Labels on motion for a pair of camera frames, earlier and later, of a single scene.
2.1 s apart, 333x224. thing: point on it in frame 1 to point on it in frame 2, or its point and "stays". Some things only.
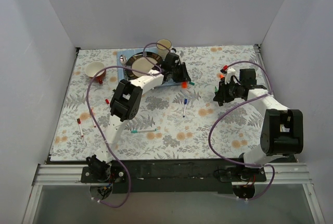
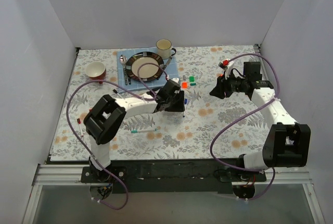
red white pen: [79, 123] stays
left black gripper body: [180, 72] to [178, 101]
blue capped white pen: [185, 102] stays
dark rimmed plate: [138, 61] stays
